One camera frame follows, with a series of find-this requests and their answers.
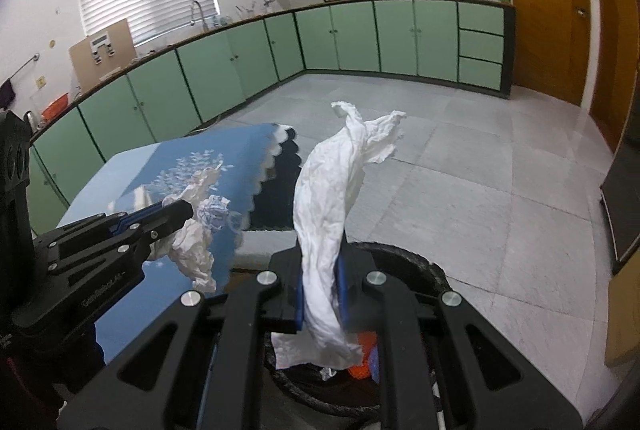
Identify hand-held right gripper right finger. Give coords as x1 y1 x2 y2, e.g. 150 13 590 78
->
337 244 584 430

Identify dark cabinet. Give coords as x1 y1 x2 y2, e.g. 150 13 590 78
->
600 130 640 275

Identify red plastic basin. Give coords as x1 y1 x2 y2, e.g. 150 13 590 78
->
40 94 70 121

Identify brown cardboard board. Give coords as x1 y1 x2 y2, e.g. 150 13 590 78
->
68 20 138 93

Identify orange foam fruit net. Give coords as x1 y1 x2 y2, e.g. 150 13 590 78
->
348 332 379 381

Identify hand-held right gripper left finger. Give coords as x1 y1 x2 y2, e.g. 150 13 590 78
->
56 245 306 430

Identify black trash bin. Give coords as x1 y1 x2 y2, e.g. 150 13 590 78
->
262 241 453 428

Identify silver sink faucet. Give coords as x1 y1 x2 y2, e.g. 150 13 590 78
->
190 0 208 32

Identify white tissue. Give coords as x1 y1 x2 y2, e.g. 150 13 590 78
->
150 215 218 293
162 165 223 211

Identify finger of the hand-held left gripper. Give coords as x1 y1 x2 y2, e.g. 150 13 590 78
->
102 204 168 231
132 200 194 243

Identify green lower kitchen cabinets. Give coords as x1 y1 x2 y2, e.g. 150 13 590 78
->
27 0 516 221

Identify person's dark clothing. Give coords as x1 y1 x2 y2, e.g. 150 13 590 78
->
0 325 108 430

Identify crumpled blue printed paper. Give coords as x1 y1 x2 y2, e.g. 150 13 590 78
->
196 195 232 231

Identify white paper scrap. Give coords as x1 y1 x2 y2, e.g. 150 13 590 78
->
270 332 321 371

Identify metal towel rail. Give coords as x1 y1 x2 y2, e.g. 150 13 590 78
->
7 53 40 83

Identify wooden door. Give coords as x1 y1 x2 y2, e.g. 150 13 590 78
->
585 0 640 153
497 0 598 108

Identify cardboard box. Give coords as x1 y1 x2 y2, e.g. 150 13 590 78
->
604 267 640 367

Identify white plastic bag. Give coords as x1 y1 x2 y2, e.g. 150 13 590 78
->
292 100 407 370

